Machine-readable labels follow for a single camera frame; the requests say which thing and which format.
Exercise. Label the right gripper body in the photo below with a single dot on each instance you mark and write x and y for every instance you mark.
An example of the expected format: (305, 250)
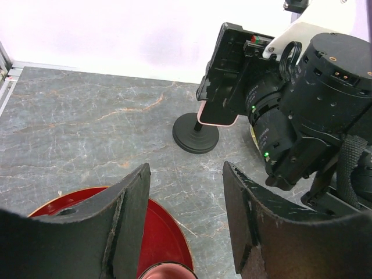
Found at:
(237, 56)

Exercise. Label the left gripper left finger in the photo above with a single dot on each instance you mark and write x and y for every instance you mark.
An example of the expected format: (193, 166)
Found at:
(98, 238)

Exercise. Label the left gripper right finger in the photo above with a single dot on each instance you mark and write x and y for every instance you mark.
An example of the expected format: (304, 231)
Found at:
(272, 237)

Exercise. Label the pink smartphone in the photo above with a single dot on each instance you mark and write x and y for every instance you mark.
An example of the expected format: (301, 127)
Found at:
(213, 114)

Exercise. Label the black phone stand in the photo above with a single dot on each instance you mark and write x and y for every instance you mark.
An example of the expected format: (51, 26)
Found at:
(192, 136)

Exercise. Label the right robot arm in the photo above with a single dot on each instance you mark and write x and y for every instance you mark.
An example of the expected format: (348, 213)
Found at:
(309, 108)

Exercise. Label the red round tray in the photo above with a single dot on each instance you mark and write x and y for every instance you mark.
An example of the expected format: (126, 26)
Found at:
(163, 240)

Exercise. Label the pink ghost mug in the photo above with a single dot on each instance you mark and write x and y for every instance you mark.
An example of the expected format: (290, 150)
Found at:
(168, 270)

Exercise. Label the woven bamboo tray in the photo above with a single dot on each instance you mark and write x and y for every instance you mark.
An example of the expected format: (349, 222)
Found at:
(254, 138)

